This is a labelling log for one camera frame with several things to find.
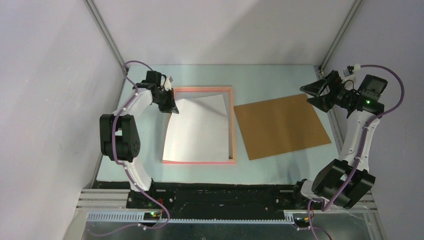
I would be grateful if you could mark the aluminium corner post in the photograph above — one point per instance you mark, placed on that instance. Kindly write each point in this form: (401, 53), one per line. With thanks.
(355, 7)
(106, 34)

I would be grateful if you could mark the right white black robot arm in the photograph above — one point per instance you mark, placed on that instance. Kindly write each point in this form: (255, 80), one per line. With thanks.
(346, 179)

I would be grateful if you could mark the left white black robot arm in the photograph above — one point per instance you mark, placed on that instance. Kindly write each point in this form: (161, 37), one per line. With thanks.
(118, 133)

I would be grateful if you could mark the building and sky photo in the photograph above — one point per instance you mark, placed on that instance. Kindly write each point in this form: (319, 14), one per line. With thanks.
(199, 133)

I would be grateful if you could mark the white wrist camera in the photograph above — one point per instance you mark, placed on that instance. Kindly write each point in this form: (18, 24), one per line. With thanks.
(167, 85)
(350, 72)

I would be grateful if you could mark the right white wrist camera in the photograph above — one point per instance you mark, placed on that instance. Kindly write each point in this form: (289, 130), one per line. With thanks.
(350, 72)

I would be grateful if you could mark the right aluminium corner post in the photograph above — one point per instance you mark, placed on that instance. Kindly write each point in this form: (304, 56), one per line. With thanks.
(355, 7)

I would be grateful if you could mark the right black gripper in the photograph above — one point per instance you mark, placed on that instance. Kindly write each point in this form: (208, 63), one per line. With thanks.
(323, 102)

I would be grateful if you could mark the left aluminium corner post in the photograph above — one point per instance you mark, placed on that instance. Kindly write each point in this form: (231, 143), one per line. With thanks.
(106, 34)

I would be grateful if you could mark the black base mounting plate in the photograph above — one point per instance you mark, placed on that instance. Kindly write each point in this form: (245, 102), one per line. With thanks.
(172, 197)

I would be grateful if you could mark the orange wooden picture frame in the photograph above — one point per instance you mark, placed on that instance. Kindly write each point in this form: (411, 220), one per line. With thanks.
(201, 91)

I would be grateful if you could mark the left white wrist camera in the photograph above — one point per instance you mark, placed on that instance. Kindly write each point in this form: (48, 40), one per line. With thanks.
(167, 85)

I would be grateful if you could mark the aluminium front rail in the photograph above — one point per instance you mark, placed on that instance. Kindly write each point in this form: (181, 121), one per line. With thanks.
(109, 205)

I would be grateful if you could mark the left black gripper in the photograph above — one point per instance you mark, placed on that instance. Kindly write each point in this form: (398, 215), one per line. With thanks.
(171, 105)

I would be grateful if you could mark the brown backing board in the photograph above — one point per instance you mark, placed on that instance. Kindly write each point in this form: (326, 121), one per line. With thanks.
(280, 125)

